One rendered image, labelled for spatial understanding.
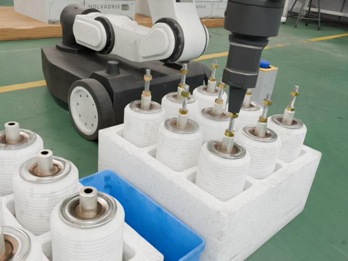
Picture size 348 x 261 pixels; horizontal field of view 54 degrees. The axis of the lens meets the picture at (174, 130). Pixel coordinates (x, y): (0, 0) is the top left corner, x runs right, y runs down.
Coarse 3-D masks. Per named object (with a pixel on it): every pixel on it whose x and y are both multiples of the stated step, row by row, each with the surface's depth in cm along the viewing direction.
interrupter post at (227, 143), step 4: (224, 136) 63; (224, 140) 63; (228, 140) 63; (232, 140) 63; (224, 144) 64; (228, 144) 63; (232, 144) 64; (224, 148) 64; (228, 148) 64; (232, 148) 64
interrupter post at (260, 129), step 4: (256, 124) 72; (260, 124) 71; (264, 124) 70; (256, 128) 72; (260, 128) 71; (264, 128) 71; (256, 132) 72; (260, 132) 71; (264, 132) 71; (260, 136) 72
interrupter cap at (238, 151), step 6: (216, 138) 68; (222, 138) 68; (210, 144) 65; (216, 144) 66; (234, 144) 66; (240, 144) 66; (210, 150) 63; (216, 150) 63; (234, 150) 65; (240, 150) 64; (222, 156) 61; (228, 156) 61; (234, 156) 62; (240, 156) 62
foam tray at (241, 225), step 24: (120, 144) 77; (120, 168) 79; (144, 168) 72; (168, 168) 70; (192, 168) 71; (288, 168) 75; (312, 168) 83; (144, 192) 74; (168, 192) 68; (192, 192) 63; (264, 192) 66; (288, 192) 77; (192, 216) 64; (216, 216) 60; (240, 216) 62; (264, 216) 72; (288, 216) 84; (216, 240) 61; (240, 240) 67; (264, 240) 78
